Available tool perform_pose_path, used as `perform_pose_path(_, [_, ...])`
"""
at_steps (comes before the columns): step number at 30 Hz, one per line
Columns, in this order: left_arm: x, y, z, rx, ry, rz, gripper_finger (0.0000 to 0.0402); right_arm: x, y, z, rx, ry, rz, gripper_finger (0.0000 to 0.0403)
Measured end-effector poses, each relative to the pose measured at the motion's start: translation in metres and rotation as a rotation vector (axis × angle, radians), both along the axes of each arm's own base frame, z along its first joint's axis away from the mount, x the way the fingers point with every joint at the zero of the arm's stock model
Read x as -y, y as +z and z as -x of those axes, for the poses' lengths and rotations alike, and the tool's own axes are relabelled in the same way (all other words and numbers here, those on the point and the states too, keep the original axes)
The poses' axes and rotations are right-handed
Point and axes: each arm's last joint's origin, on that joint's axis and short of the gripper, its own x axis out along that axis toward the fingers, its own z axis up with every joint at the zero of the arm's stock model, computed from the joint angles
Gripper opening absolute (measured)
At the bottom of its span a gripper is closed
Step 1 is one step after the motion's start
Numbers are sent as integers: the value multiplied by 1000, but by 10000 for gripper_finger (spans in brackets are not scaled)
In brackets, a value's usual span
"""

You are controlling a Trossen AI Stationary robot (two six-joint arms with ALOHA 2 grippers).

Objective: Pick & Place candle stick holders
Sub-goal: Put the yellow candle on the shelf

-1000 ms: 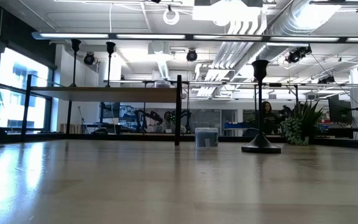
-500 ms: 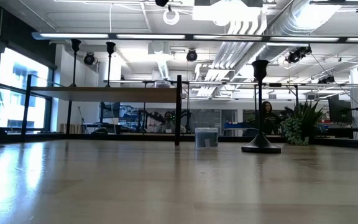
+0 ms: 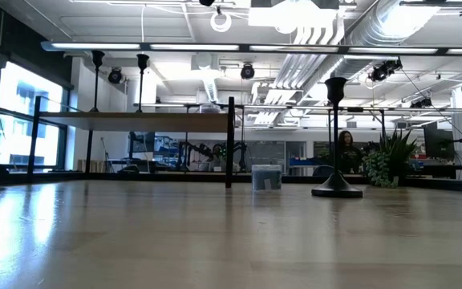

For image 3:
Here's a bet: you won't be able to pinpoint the row of wooden blocks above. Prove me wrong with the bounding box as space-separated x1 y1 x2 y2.
76 159 108 173

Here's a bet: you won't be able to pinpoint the black table frame rail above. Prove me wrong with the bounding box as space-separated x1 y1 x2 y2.
0 171 462 189

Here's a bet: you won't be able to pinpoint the black metal candlestick holder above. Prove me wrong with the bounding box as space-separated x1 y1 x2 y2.
90 50 106 114
310 76 363 199
135 53 151 114

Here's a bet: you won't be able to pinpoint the black rig-mounted camera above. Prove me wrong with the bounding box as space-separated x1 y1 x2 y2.
368 59 403 83

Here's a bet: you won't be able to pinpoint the wooden shelf black legs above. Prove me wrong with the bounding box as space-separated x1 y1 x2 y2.
26 96 236 189

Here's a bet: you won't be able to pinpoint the blue storage bins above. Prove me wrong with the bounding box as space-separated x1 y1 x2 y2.
289 157 327 168

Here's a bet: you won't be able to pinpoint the long LED light bar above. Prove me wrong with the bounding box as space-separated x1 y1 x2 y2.
40 39 462 57

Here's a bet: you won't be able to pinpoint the person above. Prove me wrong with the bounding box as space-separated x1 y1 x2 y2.
209 144 226 172
338 130 364 174

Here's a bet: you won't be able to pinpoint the silver ventilation duct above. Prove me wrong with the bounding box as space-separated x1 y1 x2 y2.
330 0 444 81

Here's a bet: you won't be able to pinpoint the black computer monitor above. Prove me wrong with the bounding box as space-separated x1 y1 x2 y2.
423 121 456 161

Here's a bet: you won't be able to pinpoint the black office chair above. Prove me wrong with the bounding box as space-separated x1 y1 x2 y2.
313 164 343 177

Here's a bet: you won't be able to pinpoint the white hanging ring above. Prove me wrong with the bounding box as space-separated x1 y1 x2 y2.
209 10 233 34

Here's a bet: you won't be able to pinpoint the black round ceiling camera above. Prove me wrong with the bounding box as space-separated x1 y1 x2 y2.
107 67 125 85
240 63 256 81

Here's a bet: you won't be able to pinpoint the green potted succulent plant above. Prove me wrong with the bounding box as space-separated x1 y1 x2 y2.
362 128 419 189

